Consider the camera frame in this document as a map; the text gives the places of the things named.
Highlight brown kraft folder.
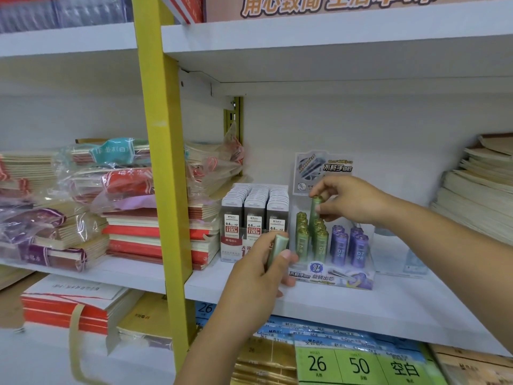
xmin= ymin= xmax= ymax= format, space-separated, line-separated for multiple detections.
xmin=0 ymin=272 xmax=49 ymax=332

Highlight red-spine notebook stack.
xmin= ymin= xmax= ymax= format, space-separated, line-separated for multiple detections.
xmin=102 ymin=202 xmax=221 ymax=271

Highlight red white receipt book bundle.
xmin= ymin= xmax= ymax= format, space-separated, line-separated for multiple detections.
xmin=20 ymin=275 xmax=143 ymax=337

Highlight beige notebook stack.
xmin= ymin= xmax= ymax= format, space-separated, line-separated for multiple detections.
xmin=431 ymin=133 xmax=513 ymax=247
xmin=429 ymin=343 xmax=513 ymax=385

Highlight clear box with blue label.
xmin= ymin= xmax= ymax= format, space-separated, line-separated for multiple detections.
xmin=372 ymin=226 xmax=430 ymax=279

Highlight wrapped red-band notebook pack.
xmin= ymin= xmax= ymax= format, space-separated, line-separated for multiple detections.
xmin=66 ymin=166 xmax=155 ymax=205

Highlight rows of lead cases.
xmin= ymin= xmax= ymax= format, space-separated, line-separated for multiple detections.
xmin=221 ymin=184 xmax=290 ymax=234

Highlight person's right forearm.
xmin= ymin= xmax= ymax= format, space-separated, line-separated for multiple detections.
xmin=378 ymin=198 xmax=513 ymax=353

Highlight yellow slotted bracket rail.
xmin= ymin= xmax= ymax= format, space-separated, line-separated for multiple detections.
xmin=223 ymin=96 xmax=244 ymax=151

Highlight orange pink sign board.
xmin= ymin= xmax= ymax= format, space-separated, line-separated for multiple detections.
xmin=205 ymin=0 xmax=513 ymax=22

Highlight stack of blue paper packs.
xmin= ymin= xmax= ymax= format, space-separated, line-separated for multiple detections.
xmin=194 ymin=302 xmax=425 ymax=353

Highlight rows of lead tubes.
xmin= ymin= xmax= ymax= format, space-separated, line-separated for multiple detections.
xmin=294 ymin=211 xmax=370 ymax=269

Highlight yellow notebook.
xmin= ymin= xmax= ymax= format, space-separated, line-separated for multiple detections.
xmin=116 ymin=292 xmax=173 ymax=351

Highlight clear display of green purple tubes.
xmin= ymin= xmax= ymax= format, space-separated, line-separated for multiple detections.
xmin=287 ymin=151 xmax=377 ymax=291

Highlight wrapped teal-band notebook pack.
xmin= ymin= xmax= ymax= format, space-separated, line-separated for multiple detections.
xmin=72 ymin=136 xmax=151 ymax=165

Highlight tan notebooks with black spine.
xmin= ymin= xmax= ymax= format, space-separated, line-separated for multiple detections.
xmin=0 ymin=264 xmax=35 ymax=291

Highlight crumpled plastic-wrapped notebook pack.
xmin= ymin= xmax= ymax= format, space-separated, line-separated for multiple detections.
xmin=184 ymin=122 xmax=245 ymax=197

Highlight beige paper strap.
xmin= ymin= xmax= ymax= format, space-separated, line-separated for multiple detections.
xmin=68 ymin=303 xmax=97 ymax=385

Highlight person's right hand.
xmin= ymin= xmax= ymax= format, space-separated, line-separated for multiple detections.
xmin=309 ymin=175 xmax=392 ymax=227

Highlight person's left forearm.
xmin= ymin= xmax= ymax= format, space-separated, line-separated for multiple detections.
xmin=174 ymin=322 xmax=273 ymax=385

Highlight red white striped pack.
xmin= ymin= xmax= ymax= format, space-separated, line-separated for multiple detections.
xmin=160 ymin=0 xmax=206 ymax=25

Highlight yellow shelf post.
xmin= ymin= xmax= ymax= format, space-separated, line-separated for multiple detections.
xmin=131 ymin=0 xmax=197 ymax=373

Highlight wrapped red-band notebook stack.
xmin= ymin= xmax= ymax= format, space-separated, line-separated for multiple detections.
xmin=0 ymin=152 xmax=57 ymax=201

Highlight pink paper sheet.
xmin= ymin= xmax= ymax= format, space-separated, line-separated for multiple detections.
xmin=120 ymin=194 xmax=158 ymax=211

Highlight person's left hand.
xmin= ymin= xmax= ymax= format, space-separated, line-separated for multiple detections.
xmin=218 ymin=231 xmax=299 ymax=345

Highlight wrapped purple-band notebook stack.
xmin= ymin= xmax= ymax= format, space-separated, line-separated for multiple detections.
xmin=0 ymin=200 xmax=111 ymax=273

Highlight clear pen packs red label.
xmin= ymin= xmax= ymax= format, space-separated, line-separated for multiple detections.
xmin=0 ymin=0 xmax=135 ymax=35

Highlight stack of gold paper packs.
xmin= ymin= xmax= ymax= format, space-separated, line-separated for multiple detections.
xmin=232 ymin=336 xmax=299 ymax=385

